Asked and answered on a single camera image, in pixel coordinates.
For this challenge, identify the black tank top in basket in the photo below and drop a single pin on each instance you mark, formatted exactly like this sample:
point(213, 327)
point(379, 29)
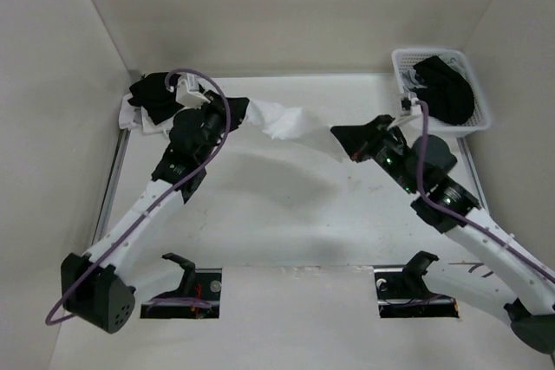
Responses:
point(448, 95)

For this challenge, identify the left aluminium rail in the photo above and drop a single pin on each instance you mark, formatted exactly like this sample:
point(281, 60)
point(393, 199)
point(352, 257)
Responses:
point(111, 185)

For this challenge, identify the white plastic basket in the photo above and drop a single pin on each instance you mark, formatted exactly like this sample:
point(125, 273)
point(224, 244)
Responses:
point(481, 119)

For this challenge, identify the folded white tank top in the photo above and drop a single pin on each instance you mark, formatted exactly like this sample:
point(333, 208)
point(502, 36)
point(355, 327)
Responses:
point(131, 117)

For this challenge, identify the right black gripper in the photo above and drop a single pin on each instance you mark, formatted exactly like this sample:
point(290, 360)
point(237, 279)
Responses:
point(357, 139)

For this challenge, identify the right aluminium rail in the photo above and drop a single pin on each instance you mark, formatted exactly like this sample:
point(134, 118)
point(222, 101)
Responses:
point(477, 179)

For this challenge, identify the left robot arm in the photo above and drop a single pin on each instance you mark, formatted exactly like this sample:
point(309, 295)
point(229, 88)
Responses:
point(99, 286)

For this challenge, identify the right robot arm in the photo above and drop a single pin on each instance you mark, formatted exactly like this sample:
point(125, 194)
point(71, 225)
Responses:
point(523, 296)

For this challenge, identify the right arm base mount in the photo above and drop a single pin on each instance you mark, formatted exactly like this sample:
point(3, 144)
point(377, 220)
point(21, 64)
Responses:
point(402, 294)

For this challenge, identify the grey tank top in basket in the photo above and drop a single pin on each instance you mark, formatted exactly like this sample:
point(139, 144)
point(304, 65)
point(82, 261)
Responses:
point(411, 81)

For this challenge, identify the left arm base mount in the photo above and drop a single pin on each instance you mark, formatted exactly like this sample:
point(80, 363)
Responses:
point(183, 292)

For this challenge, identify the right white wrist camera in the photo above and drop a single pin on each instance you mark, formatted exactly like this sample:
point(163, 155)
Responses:
point(411, 113)

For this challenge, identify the aluminium rail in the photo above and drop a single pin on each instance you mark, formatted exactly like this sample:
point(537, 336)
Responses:
point(111, 185)
point(477, 179)

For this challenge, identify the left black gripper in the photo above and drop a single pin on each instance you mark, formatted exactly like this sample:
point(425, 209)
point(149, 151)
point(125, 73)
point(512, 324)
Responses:
point(238, 108)

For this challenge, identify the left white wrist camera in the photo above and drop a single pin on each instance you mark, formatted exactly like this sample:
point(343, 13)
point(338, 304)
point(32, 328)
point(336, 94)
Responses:
point(187, 92)

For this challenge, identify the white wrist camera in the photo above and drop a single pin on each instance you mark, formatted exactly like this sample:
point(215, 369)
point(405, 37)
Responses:
point(187, 92)
point(411, 113)

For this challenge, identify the white tank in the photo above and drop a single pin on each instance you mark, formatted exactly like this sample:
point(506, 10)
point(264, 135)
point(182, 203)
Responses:
point(131, 117)
point(294, 124)

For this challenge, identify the folded black tank top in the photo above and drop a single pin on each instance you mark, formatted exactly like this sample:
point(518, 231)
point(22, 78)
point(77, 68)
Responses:
point(151, 93)

